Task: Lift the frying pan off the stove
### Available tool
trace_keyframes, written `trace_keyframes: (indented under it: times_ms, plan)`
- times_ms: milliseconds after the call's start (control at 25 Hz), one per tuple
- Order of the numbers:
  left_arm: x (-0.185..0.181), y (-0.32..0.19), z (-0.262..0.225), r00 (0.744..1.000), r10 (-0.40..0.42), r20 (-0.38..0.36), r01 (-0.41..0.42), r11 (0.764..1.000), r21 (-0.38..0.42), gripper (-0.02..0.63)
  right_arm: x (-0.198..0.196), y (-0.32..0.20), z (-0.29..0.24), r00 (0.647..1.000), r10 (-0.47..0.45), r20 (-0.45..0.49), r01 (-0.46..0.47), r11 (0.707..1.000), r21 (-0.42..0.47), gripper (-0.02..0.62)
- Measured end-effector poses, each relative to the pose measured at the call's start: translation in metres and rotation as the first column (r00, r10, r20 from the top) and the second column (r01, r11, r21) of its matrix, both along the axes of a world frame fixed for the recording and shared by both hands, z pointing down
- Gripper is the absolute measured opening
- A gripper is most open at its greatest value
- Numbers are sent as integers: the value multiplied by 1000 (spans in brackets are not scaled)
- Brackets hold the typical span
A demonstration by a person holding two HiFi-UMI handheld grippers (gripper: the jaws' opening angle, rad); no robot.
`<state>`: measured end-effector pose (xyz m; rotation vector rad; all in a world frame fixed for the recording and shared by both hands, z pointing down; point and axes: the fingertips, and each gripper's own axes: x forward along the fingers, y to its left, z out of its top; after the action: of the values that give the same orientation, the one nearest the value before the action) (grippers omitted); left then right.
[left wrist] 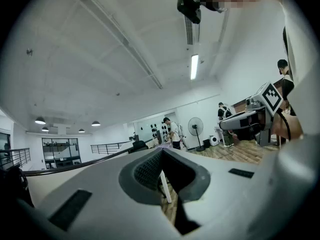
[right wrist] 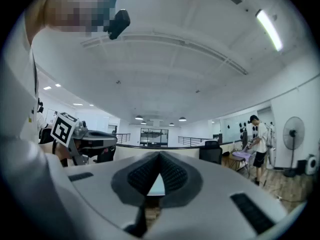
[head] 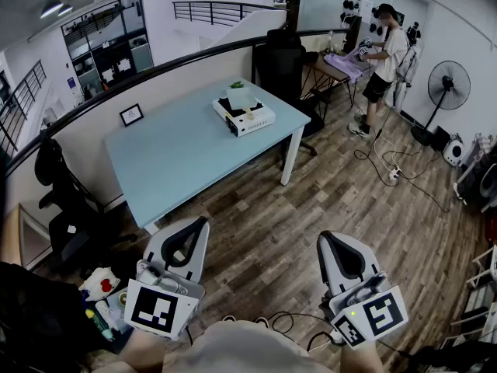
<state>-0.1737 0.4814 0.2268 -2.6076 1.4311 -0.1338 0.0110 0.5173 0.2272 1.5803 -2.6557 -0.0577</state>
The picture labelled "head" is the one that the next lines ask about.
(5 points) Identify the brown wooden desk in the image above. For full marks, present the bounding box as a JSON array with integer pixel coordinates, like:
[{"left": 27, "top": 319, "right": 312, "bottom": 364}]
[{"left": 301, "top": 51, "right": 374, "bottom": 110}]

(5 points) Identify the white garment stand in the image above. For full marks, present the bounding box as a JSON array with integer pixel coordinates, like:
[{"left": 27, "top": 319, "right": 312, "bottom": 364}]
[{"left": 392, "top": 21, "right": 423, "bottom": 115}]

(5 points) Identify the light green square pan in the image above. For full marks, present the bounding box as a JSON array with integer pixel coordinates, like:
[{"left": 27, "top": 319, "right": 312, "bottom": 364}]
[{"left": 225, "top": 85, "right": 262, "bottom": 121}]

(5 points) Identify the black balcony railing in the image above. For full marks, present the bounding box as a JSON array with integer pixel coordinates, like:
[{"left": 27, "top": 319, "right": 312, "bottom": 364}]
[{"left": 172, "top": 0, "right": 287, "bottom": 27}]

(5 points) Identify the black floor cable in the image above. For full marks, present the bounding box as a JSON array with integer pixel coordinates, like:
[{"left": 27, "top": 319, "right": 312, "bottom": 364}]
[{"left": 353, "top": 128, "right": 461, "bottom": 214}]

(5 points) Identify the black stair railing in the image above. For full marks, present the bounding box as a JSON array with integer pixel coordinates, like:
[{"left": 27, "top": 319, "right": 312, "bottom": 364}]
[{"left": 0, "top": 59, "right": 48, "bottom": 159}]

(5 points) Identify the light wooden shelf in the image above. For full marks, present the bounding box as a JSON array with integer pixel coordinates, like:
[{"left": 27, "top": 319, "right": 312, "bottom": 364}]
[{"left": 0, "top": 203, "right": 52, "bottom": 272}]

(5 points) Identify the purple cloth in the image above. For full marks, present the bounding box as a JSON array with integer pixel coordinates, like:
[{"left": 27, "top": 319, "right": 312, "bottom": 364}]
[{"left": 322, "top": 51, "right": 369, "bottom": 85}]

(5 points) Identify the person's beige shirt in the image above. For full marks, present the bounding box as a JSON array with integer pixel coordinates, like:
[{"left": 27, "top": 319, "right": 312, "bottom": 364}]
[{"left": 162, "top": 319, "right": 343, "bottom": 373}]

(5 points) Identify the bottle with yellow cap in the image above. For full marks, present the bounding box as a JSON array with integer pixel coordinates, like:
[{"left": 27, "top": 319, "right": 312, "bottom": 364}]
[{"left": 85, "top": 308, "right": 116, "bottom": 342}]

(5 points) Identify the white cup with red heart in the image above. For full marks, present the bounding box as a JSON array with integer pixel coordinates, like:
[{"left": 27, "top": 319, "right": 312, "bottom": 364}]
[{"left": 78, "top": 267, "right": 122, "bottom": 302}]

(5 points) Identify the person's left forearm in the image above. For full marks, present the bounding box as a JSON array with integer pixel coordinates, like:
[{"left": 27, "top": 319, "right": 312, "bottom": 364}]
[{"left": 118, "top": 327, "right": 169, "bottom": 373}]

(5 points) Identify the white wire rack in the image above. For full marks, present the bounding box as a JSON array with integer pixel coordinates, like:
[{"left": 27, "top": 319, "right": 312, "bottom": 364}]
[{"left": 442, "top": 245, "right": 497, "bottom": 351}]

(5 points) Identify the black curved handrail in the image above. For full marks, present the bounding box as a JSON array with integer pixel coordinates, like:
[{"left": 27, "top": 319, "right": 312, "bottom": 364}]
[{"left": 0, "top": 28, "right": 350, "bottom": 178}]

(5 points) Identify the white induction cooker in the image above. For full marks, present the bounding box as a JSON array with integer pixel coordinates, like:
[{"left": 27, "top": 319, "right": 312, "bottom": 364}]
[{"left": 212, "top": 95, "right": 277, "bottom": 138}]

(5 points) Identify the white round device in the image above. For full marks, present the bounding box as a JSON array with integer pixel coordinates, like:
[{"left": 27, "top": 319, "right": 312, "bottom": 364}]
[{"left": 443, "top": 138, "right": 465, "bottom": 167}]

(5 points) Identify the black office chair with armrests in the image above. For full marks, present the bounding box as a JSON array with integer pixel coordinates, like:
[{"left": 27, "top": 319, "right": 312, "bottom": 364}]
[{"left": 33, "top": 135, "right": 139, "bottom": 276}]

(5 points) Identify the group of black wall caps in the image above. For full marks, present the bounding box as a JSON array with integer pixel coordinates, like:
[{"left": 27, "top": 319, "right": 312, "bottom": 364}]
[{"left": 312, "top": 0, "right": 422, "bottom": 43}]

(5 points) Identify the small blue side table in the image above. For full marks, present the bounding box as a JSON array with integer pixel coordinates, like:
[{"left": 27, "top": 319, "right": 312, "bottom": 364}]
[{"left": 103, "top": 285, "right": 137, "bottom": 336}]

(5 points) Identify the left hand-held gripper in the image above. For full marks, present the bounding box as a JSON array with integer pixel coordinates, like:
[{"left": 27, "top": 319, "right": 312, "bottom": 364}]
[{"left": 123, "top": 215, "right": 211, "bottom": 341}]

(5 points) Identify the person's right forearm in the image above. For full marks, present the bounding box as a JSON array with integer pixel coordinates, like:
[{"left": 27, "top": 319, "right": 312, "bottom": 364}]
[{"left": 339, "top": 340, "right": 390, "bottom": 373}]

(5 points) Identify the black mesh office chair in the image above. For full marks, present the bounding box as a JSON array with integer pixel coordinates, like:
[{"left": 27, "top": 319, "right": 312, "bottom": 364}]
[{"left": 0, "top": 261, "right": 103, "bottom": 373}]

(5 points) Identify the black standing fan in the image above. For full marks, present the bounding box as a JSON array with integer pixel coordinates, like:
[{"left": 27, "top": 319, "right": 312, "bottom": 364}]
[{"left": 410, "top": 60, "right": 472, "bottom": 147}]

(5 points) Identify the black-framed glass window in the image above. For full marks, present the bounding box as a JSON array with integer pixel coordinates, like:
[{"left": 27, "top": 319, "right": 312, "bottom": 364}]
[{"left": 61, "top": 0, "right": 155, "bottom": 101}]

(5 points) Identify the black speaker box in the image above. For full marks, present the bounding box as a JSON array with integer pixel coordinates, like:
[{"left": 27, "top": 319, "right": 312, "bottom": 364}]
[{"left": 430, "top": 125, "right": 452, "bottom": 152}]

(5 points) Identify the black high-back office chair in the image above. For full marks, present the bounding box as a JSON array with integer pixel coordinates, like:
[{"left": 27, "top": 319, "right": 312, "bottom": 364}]
[{"left": 253, "top": 28, "right": 326, "bottom": 159}]

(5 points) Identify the light blue table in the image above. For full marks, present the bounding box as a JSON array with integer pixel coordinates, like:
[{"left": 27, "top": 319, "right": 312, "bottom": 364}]
[{"left": 103, "top": 77, "right": 312, "bottom": 236}]

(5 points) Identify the white floor cable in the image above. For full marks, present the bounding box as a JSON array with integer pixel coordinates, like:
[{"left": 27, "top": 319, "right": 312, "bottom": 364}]
[{"left": 372, "top": 103, "right": 422, "bottom": 170}]

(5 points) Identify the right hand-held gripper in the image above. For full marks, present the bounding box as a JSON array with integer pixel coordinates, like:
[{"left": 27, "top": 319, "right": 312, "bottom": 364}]
[{"left": 316, "top": 230, "right": 410, "bottom": 350}]

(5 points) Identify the black picture frame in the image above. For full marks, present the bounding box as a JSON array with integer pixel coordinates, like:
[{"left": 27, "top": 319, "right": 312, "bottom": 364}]
[{"left": 118, "top": 103, "right": 145, "bottom": 128}]

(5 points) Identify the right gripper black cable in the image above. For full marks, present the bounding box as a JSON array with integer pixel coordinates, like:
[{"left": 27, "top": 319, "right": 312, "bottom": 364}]
[{"left": 267, "top": 310, "right": 339, "bottom": 356}]

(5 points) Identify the brown wooden post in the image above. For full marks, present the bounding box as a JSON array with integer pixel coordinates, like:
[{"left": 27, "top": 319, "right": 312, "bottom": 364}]
[{"left": 285, "top": 0, "right": 301, "bottom": 33}]

